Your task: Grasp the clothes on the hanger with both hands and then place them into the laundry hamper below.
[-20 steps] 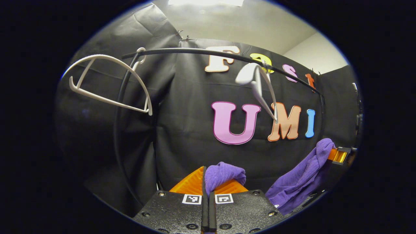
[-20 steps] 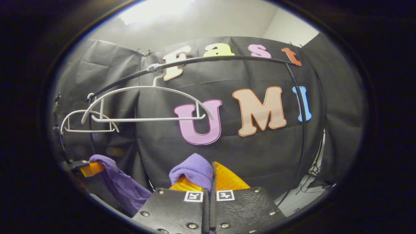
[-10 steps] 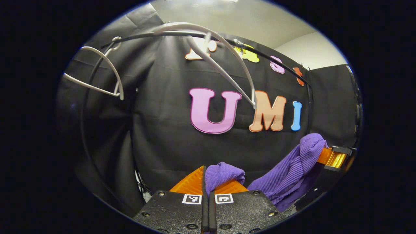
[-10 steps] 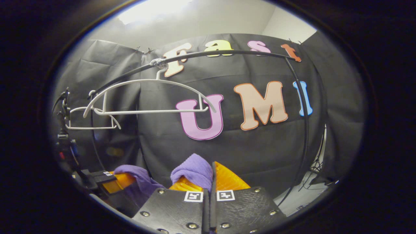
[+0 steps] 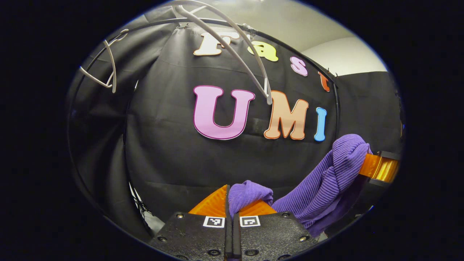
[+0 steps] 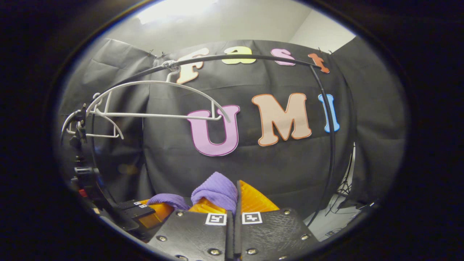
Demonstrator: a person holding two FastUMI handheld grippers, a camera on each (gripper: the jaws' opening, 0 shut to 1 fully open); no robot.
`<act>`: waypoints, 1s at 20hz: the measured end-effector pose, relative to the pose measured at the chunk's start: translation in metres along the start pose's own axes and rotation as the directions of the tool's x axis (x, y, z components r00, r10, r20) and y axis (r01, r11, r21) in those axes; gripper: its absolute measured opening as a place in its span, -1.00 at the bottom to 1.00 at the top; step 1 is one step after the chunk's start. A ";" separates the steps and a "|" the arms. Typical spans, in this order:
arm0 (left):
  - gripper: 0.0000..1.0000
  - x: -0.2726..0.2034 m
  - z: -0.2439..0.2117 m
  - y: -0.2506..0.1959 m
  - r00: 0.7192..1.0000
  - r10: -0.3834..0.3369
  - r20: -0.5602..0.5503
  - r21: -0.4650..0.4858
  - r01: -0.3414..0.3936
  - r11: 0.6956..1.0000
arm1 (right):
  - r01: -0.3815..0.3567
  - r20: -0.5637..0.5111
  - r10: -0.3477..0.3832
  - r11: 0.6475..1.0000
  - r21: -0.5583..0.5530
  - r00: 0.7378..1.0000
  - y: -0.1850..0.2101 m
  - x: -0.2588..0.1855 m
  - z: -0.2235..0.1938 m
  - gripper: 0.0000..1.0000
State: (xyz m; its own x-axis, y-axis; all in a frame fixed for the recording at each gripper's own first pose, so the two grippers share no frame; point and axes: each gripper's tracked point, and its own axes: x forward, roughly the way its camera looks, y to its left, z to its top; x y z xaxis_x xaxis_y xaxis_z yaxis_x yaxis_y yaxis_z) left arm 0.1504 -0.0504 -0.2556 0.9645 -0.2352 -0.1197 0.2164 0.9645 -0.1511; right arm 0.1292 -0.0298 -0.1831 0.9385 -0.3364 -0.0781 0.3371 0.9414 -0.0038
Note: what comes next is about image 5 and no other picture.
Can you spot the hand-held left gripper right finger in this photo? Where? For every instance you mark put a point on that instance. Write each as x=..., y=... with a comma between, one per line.
x=268, y=235

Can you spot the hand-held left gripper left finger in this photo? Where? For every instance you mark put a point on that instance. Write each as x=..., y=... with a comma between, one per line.
x=195, y=235

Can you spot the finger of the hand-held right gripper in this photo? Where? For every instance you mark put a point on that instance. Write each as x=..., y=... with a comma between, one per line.
x=380, y=168

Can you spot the white clothes hanger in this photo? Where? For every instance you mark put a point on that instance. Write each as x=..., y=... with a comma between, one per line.
x=113, y=72
x=269, y=96

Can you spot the black clothes rack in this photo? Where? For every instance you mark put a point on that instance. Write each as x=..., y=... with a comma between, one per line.
x=203, y=20

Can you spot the purple ribbed jacket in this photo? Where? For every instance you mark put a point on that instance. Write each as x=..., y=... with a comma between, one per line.
x=326, y=181

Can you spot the clear tape wrap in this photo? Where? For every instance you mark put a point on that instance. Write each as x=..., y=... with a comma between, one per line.
x=249, y=30

